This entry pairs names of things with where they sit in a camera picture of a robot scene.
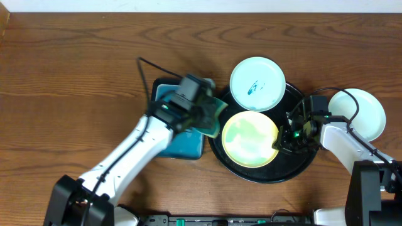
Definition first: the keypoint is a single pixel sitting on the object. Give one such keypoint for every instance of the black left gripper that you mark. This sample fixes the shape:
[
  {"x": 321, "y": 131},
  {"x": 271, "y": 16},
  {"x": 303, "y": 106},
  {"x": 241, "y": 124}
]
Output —
[{"x": 197, "y": 110}]

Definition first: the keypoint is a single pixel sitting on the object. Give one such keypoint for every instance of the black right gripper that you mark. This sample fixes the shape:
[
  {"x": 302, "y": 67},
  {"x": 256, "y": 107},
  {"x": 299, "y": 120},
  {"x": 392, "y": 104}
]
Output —
[{"x": 283, "y": 144}]

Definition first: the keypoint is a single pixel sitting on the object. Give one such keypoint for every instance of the green and yellow sponge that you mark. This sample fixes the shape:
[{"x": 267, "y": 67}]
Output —
[{"x": 210, "y": 110}]

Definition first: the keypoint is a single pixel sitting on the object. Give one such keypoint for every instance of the yellow plate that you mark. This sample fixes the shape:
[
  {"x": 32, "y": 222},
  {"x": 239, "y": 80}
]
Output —
[{"x": 248, "y": 137}]

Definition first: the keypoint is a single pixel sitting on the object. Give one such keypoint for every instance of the light green plate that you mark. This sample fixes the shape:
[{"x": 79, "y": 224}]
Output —
[
  {"x": 371, "y": 118},
  {"x": 257, "y": 84}
]

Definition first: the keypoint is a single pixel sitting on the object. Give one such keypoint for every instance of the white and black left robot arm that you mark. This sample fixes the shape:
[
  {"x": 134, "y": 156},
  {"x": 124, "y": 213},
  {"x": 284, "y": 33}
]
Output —
[{"x": 92, "y": 199}]

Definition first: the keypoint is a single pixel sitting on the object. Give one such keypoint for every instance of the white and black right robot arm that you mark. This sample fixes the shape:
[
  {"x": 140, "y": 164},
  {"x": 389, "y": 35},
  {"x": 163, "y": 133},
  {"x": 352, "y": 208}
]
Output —
[{"x": 374, "y": 196}]

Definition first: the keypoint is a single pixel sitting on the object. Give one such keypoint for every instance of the black rectangular tray with blue water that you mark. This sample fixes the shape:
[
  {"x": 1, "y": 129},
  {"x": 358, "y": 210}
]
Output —
[{"x": 184, "y": 145}]

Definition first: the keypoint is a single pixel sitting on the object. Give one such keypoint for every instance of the round black tray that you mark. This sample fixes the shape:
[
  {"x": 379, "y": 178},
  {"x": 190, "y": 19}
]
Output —
[{"x": 284, "y": 167}]

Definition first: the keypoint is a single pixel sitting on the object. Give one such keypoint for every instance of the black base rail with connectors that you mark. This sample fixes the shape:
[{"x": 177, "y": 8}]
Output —
[{"x": 279, "y": 217}]

